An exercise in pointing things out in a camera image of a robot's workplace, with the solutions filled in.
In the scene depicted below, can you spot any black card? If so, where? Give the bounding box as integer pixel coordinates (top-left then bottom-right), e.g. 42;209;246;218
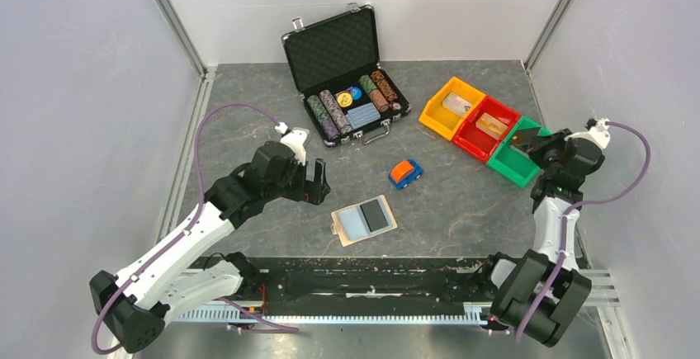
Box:
360;199;390;233
513;128;542;154

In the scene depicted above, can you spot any beige leather card holder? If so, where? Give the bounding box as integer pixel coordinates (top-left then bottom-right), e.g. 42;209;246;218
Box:
330;195;398;247

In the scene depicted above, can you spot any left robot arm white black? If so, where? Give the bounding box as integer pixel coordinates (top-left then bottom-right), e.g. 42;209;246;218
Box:
88;141;330;355

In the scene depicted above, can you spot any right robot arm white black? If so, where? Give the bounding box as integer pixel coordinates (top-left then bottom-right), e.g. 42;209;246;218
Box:
476;127;610;347

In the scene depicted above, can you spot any orange card in red bin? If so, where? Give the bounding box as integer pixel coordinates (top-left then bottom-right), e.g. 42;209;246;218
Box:
475;113;509;139

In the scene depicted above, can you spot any black card in green bin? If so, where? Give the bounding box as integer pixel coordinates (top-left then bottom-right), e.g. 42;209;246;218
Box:
360;199;390;233

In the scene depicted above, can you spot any white card in yellow bin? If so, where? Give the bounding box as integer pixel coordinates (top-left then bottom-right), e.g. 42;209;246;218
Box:
442;92;472;117

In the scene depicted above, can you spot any green plastic bin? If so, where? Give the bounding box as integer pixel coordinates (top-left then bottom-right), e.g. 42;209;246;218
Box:
486;116;551;188

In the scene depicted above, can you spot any red plastic bin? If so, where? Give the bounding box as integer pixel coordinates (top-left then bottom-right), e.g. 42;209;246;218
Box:
452;96;522;163

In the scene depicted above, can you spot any orange blue toy car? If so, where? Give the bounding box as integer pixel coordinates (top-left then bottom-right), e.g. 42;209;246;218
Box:
388;158;423;190

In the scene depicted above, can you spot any yellow plastic bin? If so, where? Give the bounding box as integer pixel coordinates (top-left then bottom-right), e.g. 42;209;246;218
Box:
419;77;486;140

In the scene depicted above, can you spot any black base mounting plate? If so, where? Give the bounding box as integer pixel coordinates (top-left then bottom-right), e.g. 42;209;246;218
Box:
206;257;532;317

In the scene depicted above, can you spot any black poker chip case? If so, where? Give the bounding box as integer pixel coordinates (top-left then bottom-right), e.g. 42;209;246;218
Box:
281;3;412;148

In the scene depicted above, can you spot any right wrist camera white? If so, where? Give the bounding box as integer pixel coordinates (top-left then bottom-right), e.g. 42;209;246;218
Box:
565;118;611;150

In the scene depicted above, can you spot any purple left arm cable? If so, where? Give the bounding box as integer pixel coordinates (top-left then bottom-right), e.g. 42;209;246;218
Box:
90;102;303;357

